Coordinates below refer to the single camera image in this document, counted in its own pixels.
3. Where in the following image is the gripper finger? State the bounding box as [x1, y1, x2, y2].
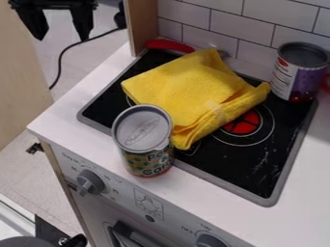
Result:
[14, 7, 51, 41]
[69, 6, 97, 42]

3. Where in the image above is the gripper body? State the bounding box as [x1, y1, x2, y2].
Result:
[8, 0, 99, 11]

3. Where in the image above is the yellow cloth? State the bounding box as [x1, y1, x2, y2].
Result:
[120, 47, 272, 151]

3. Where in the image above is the wooden board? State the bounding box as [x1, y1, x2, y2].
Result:
[0, 0, 56, 151]

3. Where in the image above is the green dotted can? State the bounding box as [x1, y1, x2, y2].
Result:
[110, 103, 178, 178]

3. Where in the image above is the toy stove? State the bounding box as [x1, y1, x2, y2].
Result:
[75, 47, 320, 207]

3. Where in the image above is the purple can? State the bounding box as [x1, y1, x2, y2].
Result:
[269, 41, 330, 103]

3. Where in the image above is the black cable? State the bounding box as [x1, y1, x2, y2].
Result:
[47, 26, 126, 91]

